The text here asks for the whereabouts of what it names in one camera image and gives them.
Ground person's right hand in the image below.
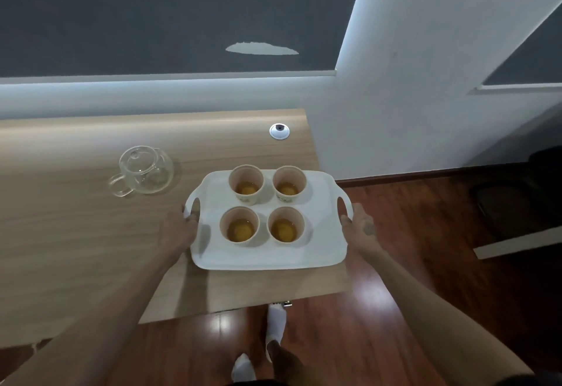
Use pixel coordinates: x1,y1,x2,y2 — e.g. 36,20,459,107
340,203,381,258

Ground person's left hand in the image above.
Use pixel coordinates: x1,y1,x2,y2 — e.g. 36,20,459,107
157,205,201,258

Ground white plastic serving tray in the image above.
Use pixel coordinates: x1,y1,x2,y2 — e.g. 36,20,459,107
183,170,354,272

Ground person's right forearm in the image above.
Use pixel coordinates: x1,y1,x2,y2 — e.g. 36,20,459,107
358,243,534,386

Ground person's left forearm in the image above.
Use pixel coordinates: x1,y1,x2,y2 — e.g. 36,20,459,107
0,247,183,386

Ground wooden desk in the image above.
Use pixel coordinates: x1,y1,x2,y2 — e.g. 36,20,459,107
0,108,353,350

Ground beige paper cup with tea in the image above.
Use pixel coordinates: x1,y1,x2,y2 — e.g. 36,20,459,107
219,206,261,247
272,165,306,203
266,206,306,245
228,164,265,205

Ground clear glass teapot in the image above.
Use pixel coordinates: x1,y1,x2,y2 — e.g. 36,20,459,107
108,146,174,198

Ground person's white sock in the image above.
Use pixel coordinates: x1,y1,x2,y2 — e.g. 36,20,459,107
265,303,288,363
231,353,257,384

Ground person's leg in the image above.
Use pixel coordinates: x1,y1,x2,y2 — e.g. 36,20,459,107
268,339,325,386

